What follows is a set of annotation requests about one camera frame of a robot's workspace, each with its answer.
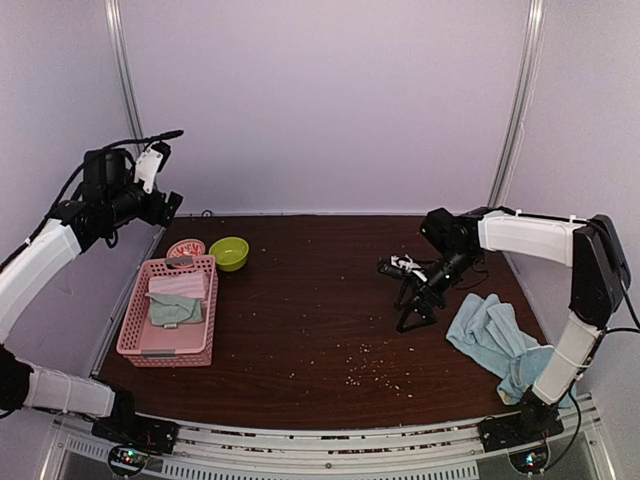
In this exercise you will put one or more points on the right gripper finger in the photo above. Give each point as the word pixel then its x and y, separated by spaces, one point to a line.
pixel 415 317
pixel 405 297

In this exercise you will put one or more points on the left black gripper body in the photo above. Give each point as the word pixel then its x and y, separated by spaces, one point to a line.
pixel 152 213

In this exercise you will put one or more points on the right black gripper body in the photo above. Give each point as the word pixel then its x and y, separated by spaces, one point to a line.
pixel 423 291

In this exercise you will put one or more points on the pink towel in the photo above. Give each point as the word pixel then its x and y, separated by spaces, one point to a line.
pixel 190 285

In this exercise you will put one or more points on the green towel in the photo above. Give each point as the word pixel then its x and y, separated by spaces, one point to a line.
pixel 168 311

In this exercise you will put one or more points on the pink plastic basket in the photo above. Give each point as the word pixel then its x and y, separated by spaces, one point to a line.
pixel 188 345

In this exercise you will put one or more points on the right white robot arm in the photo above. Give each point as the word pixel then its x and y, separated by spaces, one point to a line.
pixel 538 379

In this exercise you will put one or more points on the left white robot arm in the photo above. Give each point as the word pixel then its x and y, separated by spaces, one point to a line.
pixel 113 189

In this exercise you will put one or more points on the red patterned bowl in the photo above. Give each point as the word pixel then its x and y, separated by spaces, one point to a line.
pixel 186 248

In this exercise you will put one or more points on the blue towel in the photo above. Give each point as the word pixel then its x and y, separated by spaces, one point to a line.
pixel 486 330

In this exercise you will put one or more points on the green bowl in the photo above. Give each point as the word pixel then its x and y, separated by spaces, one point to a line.
pixel 230 253

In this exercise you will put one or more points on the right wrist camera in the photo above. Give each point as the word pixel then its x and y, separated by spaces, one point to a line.
pixel 402 268

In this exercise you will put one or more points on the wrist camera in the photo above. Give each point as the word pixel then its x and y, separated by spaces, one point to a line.
pixel 402 268
pixel 149 164

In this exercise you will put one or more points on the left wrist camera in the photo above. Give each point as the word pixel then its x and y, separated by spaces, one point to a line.
pixel 149 164

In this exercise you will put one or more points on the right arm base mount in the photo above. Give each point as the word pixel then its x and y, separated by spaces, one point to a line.
pixel 522 435

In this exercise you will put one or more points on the left aluminium frame post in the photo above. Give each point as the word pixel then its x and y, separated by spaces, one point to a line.
pixel 117 38

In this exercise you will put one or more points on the aluminium frame post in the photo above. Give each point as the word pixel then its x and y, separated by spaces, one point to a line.
pixel 117 38
pixel 524 88

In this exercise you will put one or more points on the aluminium front rail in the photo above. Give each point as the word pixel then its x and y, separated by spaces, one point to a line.
pixel 450 450

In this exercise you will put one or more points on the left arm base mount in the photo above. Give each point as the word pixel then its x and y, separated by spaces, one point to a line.
pixel 134 447

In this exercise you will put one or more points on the right aluminium frame post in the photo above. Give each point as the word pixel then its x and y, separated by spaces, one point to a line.
pixel 524 88

